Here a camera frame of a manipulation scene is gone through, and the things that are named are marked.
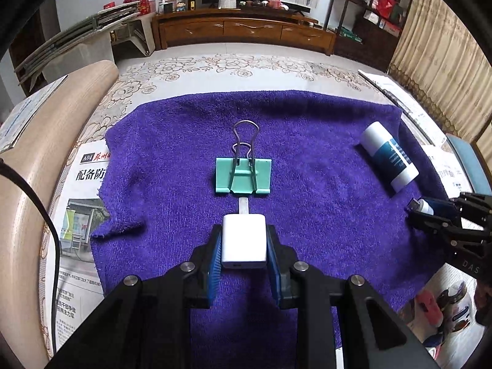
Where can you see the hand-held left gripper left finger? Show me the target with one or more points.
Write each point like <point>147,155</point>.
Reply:
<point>216,265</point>

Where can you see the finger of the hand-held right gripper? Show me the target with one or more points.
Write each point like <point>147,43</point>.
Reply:
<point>434,225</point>
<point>476,201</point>

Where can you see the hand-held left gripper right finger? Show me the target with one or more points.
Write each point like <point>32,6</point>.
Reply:
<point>273,265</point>

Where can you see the small blue white bottle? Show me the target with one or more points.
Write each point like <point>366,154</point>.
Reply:
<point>438,206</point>

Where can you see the white charger plug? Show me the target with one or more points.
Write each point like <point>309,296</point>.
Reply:
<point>244,240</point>

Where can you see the clear printed bottle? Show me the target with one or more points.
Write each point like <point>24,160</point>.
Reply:
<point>456,307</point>

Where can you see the person's right hand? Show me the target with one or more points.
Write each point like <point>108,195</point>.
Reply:
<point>483,303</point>

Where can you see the blue chair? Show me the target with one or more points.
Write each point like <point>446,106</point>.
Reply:
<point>471,161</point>

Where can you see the newspaper with bold headline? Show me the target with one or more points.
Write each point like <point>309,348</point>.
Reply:
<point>446,173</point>

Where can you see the purple towel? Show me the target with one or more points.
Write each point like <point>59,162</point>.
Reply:
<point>326,215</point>

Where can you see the large white blue bottle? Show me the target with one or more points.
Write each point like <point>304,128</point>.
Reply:
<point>388,155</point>

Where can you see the green binder clip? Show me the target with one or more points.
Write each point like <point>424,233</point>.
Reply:
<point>246,178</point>

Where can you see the folded newspaper stack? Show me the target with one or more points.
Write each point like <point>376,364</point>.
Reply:
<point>399,100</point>

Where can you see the newspaper with photo prints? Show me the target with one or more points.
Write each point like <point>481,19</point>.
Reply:
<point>77,261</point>

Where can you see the beige curtain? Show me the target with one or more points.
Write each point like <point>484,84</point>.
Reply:
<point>442,57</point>

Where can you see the beige bench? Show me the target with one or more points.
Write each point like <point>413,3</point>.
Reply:
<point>27,207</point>

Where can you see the dark open shelf unit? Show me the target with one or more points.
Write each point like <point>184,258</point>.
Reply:
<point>373,15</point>

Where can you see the wooden cabinet with drawers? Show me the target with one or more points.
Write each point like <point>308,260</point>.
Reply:
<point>246,29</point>

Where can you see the small newspaper sheet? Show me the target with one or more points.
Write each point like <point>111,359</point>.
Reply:
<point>27,111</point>

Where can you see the red gift boxes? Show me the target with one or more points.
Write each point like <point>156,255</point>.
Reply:
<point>136,4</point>

